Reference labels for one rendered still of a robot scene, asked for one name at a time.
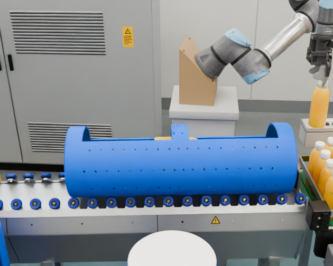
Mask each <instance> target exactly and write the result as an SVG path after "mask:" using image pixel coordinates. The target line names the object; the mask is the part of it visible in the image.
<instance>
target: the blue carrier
mask: <svg viewBox="0 0 333 266"><path fill-rule="evenodd" d="M171 137H172V140H154V138H104V139H91V138H90V133H89V129H88V127H87V126H72V127H70V128H69V129H68V131H67V135H66V140H65V146H64V176H65V181H66V188H67V191H68V194H69V196H70V197H120V196H168V195H169V196H174V195H224V194H226V195H227V194H280V193H290V192H291V191H292V190H293V188H294V186H295V182H296V178H297V170H298V154H297V145H296V140H295V136H294V132H293V130H292V127H291V126H290V125H289V124H288V123H286V122H274V123H270V124H269V126H268V128H267V131H266V136H219V137H195V138H197V139H189V132H188V125H187V124H185V125H171ZM254 147H255V148H254ZM265 147H266V148H265ZM197 148H198V149H197ZM243 148H244V149H243ZM157 149H158V150H157ZM169 149H170V150H169ZM178 149H179V150H178ZM187 149H188V150H187ZM90 150H91V151H90ZM101 150H102V151H101ZM112 150H113V151H112ZM123 150H125V151H123ZM272 167H273V168H272ZM238 168H239V169H238ZM249 168H250V169H249ZM260 168H261V169H260ZM164 169H165V170H164ZM174 169H175V170H174ZM183 169H184V170H183ZM192 169H193V170H192ZM118 170H119V171H118ZM129 170H131V171H129ZM84 171H85V172H84Z"/></svg>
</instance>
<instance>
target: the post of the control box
mask: <svg viewBox="0 0 333 266"><path fill-rule="evenodd" d="M312 236H313V230H310V229H309V227H308V226H307V232H306V235H305V238H304V240H303V243H302V246H301V249H300V255H299V262H298V266H308V261H309V254H310V248H311V242H312Z"/></svg>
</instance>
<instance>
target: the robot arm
mask: <svg viewBox="0 0 333 266"><path fill-rule="evenodd" d="M288 1H289V4H290V6H291V7H292V9H293V10H294V11H295V14H294V16H293V20H292V21H291V22H290V23H289V24H287V25H286V26H285V27H284V28H283V29H282V30H280V31H279V32H278V33H277V34H276V35H274V36H273V37H272V38H271V39H270V40H269V41H267V42H266V43H265V44H264V45H263V46H262V47H260V48H254V49H253V50H252V49H251V48H250V46H251V45H252V44H251V42H250V40H249V39H248V38H247V37H246V36H245V35H244V34H243V33H242V32H241V31H239V30H237V29H235V28H233V29H231V30H229V31H228V32H227V33H225V34H224V35H223V36H222V37H221V38H220V39H218V40H217V41H216V42H215V43H214V44H213V45H212V46H210V47H209V48H207V49H204V50H202V51H199V52H198V53H196V54H195V61H196V63H197V65H198V66H199V68H200V69H201V70H202V72H203V73H204V74H205V75H206V76H208V77H209V78H211V79H213V80H216V79H217V78H218V77H219V76H220V74H221V73H222V71H223V69H224V68H225V66H226V65H228V64H229V63H230V64H231V65H232V67H233V68H234V69H235V70H236V71H237V73H238V74H239V75H240V76H241V77H242V79H243V80H244V81H245V82H246V83H247V84H253V83H255V82H256V81H258V80H260V79H261V78H263V77H264V76H266V75H267V74H269V73H270V70H269V68H270V67H271V66H272V62H273V61H274V60H275V59H276V58H277V57H278V56H279V55H280V54H282V53H283V52H284V51H285V50H286V49H287V48H288V47H290V46H291V45H292V44H293V43H294V42H295V41H296V40H298V39H299V38H300V37H301V36H302V35H303V34H304V33H307V34H308V33H310V32H311V33H315V32H316V34H311V35H310V43H309V47H308V48H307V56H306V60H308V62H309V63H310V64H311V65H315V67H314V68H311V69H310V70H309V73H311V74H313V78H314V79H316V80H320V81H322V86H321V87H324V86H325V84H326V83H327V80H328V78H329V75H330V71H331V62H332V49H333V40H332V39H333V0H288ZM331 48H332V49H331Z"/></svg>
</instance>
